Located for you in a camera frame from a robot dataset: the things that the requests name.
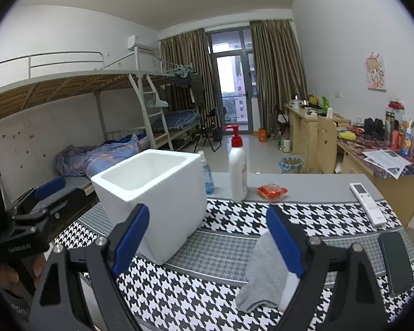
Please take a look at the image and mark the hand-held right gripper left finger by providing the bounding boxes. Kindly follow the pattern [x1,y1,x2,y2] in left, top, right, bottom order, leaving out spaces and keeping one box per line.
[28,203,150,331]

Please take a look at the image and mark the blue plaid bedding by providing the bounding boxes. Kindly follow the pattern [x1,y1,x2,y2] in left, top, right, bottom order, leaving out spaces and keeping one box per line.
[164,109,201,130]

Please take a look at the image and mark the person's left forearm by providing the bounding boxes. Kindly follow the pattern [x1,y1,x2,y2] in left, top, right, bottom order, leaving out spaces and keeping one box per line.
[0,283,33,322]

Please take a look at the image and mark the row of toiletry bottles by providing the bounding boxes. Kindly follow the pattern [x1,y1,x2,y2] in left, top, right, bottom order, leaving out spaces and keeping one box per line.
[384,101,414,162]

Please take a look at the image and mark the dark hanging clothes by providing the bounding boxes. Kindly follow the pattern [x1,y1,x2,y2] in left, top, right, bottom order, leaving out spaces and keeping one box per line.
[174,71,205,103]

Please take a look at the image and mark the white red pump lotion bottle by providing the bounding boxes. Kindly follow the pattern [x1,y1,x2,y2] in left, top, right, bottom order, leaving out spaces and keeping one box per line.
[222,125,249,203]

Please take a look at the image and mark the black headphones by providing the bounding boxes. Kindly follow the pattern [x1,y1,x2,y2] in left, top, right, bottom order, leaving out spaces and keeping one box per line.
[364,118,386,141]

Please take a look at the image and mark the white hanging bag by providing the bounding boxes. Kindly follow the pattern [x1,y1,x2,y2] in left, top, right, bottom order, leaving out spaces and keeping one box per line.
[150,93,170,108]

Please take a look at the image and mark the glass balcony door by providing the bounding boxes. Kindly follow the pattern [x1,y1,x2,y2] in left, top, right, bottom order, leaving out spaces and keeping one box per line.
[207,29,256,134]

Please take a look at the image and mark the black folding chair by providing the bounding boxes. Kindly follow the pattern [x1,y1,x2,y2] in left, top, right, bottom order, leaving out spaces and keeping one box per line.
[195,108,223,151]

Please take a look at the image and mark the clear blue spray bottle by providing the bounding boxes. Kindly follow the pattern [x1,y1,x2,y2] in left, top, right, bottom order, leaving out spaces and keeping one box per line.
[197,151,215,195]

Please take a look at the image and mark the white remote control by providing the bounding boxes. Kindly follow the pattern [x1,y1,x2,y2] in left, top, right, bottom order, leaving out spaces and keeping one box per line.
[349,183,389,229]

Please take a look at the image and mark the white air conditioner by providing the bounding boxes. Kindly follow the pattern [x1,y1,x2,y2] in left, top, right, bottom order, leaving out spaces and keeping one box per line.
[128,34,159,53]

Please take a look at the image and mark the printed paper sheets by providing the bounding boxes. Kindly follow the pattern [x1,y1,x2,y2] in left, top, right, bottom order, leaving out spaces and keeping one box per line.
[362,149,412,180]

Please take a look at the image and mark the blue orange blanket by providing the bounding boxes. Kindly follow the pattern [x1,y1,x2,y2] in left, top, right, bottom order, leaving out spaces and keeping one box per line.
[53,133,151,178]

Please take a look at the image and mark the wooden desk with patterned cover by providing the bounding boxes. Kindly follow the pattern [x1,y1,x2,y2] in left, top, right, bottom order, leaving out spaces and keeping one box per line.
[336,129,414,229]

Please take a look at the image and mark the large white metal bunk bed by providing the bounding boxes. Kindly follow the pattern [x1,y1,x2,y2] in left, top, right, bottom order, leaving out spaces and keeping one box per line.
[0,51,170,195]

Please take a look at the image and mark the small white metal bunk bed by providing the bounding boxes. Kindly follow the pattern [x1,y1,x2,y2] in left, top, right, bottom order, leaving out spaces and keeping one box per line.
[134,46,203,152]

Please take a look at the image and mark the cartoon wall poster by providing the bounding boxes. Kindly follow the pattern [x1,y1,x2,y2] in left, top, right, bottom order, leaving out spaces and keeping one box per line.
[366,52,388,91]

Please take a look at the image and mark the white foam box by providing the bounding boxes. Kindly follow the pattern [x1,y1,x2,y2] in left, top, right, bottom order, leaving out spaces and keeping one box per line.
[90,149,211,265]

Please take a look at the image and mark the wooden chair with smiley cutout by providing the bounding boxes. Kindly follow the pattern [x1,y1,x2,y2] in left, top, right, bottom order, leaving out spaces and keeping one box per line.
[317,115,339,175]

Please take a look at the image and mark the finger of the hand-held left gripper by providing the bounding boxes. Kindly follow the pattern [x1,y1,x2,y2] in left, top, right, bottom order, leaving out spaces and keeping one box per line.
[12,187,98,231]
[5,176,67,222]

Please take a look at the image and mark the grey sock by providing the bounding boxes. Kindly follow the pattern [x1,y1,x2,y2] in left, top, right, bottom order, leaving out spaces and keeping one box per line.
[235,231,301,313]

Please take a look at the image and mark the red snack packet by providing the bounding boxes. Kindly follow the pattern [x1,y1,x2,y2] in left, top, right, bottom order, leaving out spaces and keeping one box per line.
[257,184,288,202]

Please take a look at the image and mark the brown curtain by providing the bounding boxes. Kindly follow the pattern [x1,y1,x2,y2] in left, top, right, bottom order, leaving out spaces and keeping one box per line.
[250,19,310,136]
[160,28,213,138]

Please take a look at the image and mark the person's left hand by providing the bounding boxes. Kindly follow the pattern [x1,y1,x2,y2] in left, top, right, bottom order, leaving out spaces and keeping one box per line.
[0,253,48,293]

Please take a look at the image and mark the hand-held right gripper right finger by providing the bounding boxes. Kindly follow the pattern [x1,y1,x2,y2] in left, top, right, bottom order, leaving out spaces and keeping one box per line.
[266,206,390,331]

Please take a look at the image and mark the plain wooden desk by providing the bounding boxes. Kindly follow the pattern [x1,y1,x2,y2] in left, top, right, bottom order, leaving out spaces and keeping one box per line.
[285,103,351,175]

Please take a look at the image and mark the houndstooth table cloth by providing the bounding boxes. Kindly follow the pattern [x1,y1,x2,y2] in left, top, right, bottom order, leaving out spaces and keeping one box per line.
[53,196,414,331]

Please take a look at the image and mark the cluster of plastic bottles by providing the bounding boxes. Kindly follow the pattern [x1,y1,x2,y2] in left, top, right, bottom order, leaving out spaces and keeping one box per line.
[272,124,292,152]

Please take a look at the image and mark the grey trash bin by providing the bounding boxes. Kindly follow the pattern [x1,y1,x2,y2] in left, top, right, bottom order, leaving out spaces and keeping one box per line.
[279,156,303,174]

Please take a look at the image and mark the black phone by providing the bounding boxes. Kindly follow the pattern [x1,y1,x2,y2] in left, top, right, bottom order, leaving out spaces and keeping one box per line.
[378,231,414,296]

